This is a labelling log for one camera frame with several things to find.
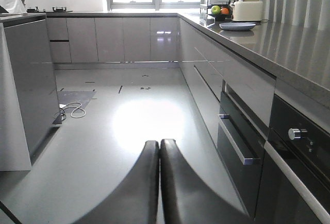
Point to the orange fruit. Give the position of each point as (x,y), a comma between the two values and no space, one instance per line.
(225,11)

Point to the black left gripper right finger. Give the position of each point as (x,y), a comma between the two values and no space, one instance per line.
(186,198)

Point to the silver oven knob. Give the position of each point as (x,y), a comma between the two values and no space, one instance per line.
(297,133)

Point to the cream toaster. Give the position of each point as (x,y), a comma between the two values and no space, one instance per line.
(247,11)

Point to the black fruit bowl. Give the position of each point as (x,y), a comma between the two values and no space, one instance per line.
(221,17)

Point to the built-in black oven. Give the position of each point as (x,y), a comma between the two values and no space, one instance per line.
(295,176)

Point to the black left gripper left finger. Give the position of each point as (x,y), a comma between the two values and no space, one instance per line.
(135,199)

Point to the green apple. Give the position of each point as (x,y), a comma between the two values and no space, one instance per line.
(215,10)

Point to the grey floor mat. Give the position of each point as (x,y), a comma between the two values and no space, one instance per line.
(83,97)

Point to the grey base cabinets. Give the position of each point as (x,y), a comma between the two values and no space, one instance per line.
(113,40)

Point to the black gas stove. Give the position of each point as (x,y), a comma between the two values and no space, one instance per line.
(53,9)

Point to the blue plate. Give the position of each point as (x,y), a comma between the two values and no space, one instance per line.
(242,26)

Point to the grey kitchen island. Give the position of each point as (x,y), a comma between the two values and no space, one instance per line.
(29,100)

